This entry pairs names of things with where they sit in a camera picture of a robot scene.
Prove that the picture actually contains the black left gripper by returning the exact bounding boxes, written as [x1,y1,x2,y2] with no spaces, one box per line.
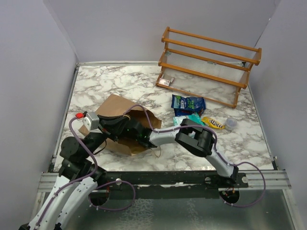
[83,114,131,158]

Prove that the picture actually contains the brown paper bag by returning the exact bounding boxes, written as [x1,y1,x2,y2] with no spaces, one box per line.
[79,94,162,155]

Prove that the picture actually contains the green snack packet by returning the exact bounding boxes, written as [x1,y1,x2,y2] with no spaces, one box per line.
[173,113,205,126]

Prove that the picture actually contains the dark blue chips bag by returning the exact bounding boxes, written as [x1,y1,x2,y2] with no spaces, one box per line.
[174,107,206,117]

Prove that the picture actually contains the blue Bonk snack bag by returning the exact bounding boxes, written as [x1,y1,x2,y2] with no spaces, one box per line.
[171,94,206,112]

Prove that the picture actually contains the yellow candy packet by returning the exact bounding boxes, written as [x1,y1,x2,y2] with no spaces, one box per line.
[201,116,225,129]

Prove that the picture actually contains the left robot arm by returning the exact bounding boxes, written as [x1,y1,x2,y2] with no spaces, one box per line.
[20,113,130,230]

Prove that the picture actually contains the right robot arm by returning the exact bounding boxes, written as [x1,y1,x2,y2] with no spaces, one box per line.
[122,118,238,187]

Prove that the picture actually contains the small red white box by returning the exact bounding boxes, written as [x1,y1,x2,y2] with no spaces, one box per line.
[158,77,175,86]

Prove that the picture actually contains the small clear plastic cup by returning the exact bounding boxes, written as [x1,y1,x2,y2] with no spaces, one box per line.
[225,117,237,131]

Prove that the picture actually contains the orange wooden shelf rack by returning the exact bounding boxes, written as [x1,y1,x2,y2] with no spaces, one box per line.
[155,27,262,108]

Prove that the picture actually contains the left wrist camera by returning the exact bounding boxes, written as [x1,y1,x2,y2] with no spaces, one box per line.
[83,112,99,131]

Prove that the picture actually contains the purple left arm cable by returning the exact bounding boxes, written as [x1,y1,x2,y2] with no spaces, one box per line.
[35,111,136,230]

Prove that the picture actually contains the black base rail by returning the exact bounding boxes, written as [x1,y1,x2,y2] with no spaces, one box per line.
[94,171,248,200]

